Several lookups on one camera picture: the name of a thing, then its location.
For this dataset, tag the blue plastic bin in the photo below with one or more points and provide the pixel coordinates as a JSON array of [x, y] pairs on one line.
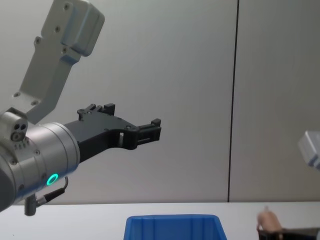
[[175, 228]]

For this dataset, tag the black box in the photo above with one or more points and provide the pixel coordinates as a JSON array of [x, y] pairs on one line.
[[295, 235]]

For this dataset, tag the silver and grey left robot arm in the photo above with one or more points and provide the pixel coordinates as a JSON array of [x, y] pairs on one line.
[[47, 147]]

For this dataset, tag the person's hand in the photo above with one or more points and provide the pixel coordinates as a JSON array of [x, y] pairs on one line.
[[270, 220]]

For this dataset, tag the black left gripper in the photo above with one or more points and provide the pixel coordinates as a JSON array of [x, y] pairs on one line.
[[100, 132]]

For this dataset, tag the silver and grey right robot arm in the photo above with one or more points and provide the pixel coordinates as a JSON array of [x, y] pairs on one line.
[[311, 150]]

